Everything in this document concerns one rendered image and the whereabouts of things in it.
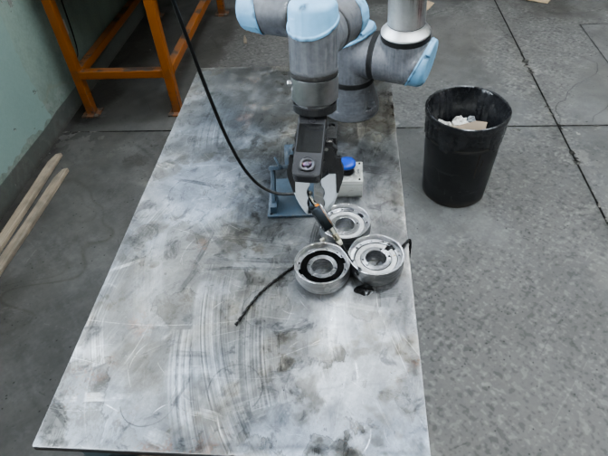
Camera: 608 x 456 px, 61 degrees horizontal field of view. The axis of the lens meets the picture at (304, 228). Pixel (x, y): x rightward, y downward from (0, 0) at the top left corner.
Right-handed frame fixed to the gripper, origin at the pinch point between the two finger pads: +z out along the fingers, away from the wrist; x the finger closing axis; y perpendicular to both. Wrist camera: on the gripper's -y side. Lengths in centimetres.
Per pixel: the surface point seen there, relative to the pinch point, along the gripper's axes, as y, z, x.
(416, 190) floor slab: 126, 77, -36
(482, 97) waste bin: 135, 35, -60
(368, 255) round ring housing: 0.6, 11.0, -9.9
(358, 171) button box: 22.9, 5.5, -7.7
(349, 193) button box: 19.8, 9.3, -5.8
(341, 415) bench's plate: -30.5, 17.2, -5.7
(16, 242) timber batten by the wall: 86, 82, 139
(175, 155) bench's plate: 35, 9, 38
